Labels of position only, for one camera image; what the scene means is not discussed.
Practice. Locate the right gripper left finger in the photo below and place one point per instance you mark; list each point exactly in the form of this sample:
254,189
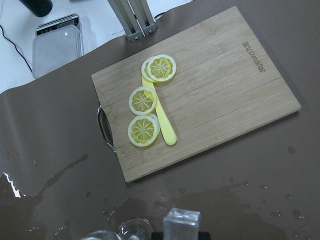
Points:
157,236

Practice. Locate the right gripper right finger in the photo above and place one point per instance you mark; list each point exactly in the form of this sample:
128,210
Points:
204,235

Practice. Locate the clear ice cube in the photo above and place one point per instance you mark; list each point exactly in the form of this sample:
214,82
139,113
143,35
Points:
181,224

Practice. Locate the wine glass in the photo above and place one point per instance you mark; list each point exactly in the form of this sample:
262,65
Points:
132,229

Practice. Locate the yellow plastic knife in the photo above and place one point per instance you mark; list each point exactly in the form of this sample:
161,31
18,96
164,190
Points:
167,130

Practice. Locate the lemon slice near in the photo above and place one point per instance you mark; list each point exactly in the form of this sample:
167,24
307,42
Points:
143,130

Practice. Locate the lemon slice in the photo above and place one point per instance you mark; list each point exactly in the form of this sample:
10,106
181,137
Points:
159,68
142,100
143,130

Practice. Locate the lemon slice middle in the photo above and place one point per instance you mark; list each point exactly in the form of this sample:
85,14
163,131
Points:
142,100

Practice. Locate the bamboo cutting board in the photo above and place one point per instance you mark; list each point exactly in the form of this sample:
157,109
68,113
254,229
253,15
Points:
225,86

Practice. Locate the lemon slice far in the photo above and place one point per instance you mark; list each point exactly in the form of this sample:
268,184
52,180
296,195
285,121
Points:
159,68

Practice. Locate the kitchen scale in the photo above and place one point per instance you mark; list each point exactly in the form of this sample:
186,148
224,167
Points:
56,43

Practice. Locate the black water bottle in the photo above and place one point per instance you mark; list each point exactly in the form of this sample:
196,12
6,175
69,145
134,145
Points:
39,8

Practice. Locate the aluminium frame post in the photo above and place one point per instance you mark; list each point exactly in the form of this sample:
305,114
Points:
135,17

